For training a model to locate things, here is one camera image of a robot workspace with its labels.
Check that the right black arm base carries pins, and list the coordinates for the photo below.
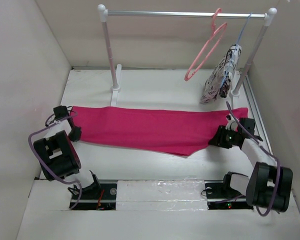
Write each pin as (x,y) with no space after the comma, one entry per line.
(222,197)

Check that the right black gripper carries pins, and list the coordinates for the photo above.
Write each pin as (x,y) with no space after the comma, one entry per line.
(218,138)

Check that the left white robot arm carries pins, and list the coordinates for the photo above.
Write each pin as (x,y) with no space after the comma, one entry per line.
(58,157)

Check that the pink trousers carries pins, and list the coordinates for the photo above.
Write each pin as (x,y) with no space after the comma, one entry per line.
(180,133)

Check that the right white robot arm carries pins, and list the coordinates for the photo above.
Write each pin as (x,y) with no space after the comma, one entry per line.
(269,185)

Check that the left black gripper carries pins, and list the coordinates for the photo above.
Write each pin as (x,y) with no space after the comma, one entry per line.
(76,135)

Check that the pink plastic hanger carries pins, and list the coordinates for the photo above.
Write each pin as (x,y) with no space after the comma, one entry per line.
(216,34)

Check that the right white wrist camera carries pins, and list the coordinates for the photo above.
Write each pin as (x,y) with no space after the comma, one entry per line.
(231,123)

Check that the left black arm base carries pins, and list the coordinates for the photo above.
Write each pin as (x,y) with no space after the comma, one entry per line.
(95,198)

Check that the black white printed garment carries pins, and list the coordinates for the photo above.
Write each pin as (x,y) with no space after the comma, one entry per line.
(220,81)

